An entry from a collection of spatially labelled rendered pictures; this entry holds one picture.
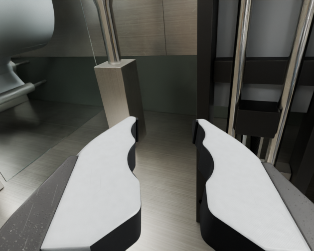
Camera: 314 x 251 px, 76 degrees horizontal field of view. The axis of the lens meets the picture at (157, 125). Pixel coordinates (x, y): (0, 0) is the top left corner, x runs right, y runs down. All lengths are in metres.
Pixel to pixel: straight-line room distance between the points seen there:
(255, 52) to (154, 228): 0.37
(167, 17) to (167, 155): 0.46
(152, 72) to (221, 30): 0.56
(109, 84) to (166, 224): 0.39
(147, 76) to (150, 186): 0.46
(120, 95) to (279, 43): 0.42
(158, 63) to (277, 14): 0.57
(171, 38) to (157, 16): 0.08
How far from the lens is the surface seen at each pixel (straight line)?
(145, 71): 0.84
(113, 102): 0.62
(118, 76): 0.57
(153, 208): 0.50
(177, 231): 0.47
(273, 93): 0.32
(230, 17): 0.29
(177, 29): 0.76
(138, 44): 0.82
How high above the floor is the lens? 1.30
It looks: 30 degrees down
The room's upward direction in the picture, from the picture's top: 6 degrees counter-clockwise
